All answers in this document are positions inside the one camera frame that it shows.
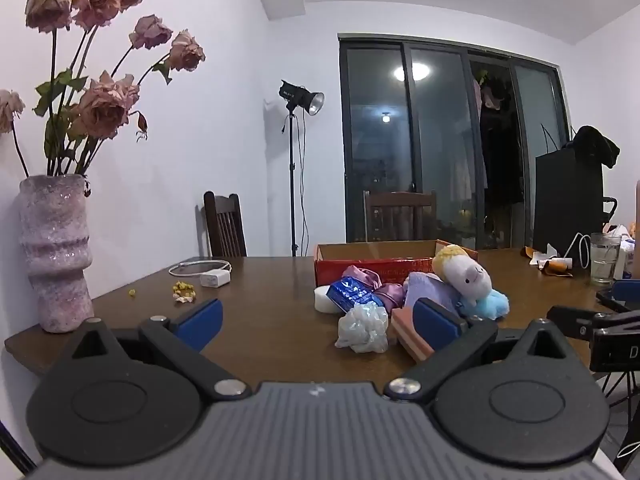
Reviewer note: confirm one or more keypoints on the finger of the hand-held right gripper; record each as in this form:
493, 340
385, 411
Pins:
627, 291
580, 322

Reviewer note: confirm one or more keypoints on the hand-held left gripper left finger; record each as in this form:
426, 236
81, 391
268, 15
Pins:
200, 321

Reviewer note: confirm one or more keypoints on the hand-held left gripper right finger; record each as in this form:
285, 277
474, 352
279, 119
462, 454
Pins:
437, 327

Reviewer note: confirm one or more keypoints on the lavender knit cloth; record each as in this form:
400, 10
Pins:
430, 296

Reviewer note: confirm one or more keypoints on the fluffy light purple towel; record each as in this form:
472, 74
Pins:
425, 279

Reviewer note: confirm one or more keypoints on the white and yellow plush toy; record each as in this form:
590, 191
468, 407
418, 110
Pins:
465, 275

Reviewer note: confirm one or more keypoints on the light blue fluffy sponge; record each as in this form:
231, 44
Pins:
492, 304

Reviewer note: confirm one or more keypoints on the white mesh bath pouf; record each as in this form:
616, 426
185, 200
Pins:
362, 330

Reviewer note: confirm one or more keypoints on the red cardboard box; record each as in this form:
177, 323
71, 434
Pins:
380, 267

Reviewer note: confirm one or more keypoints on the blue tissue packet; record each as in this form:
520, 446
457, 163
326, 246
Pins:
352, 294

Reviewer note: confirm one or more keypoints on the white foam cylinder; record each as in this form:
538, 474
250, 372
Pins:
323, 304

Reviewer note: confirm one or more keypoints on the black phone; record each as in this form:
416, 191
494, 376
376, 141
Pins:
605, 296

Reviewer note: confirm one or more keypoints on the clear drinking glass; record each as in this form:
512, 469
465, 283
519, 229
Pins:
605, 260

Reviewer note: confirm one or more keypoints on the white crumpled bag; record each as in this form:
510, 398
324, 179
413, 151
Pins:
629, 250

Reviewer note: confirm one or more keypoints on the white charger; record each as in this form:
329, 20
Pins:
215, 280

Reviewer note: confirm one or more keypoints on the orange and white tube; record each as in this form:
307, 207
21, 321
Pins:
560, 263

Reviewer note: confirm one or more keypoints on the crumpled white paper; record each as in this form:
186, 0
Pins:
545, 254

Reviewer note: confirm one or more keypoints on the small orange wrapper piece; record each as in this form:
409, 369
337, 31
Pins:
527, 252

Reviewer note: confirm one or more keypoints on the dark wooden chair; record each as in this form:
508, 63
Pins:
225, 225
400, 215

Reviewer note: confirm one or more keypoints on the black jacket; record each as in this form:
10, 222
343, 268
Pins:
595, 145

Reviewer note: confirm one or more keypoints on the pink speckled ceramic vase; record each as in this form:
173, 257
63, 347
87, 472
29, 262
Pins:
55, 260

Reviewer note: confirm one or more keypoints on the sliding glass door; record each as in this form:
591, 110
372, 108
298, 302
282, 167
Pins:
435, 160

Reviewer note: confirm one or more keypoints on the hanging clothes behind glass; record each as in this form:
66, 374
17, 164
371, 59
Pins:
500, 150

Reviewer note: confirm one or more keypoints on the dried pink roses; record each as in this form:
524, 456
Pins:
102, 107

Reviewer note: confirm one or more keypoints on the studio light on stand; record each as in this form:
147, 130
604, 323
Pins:
296, 95

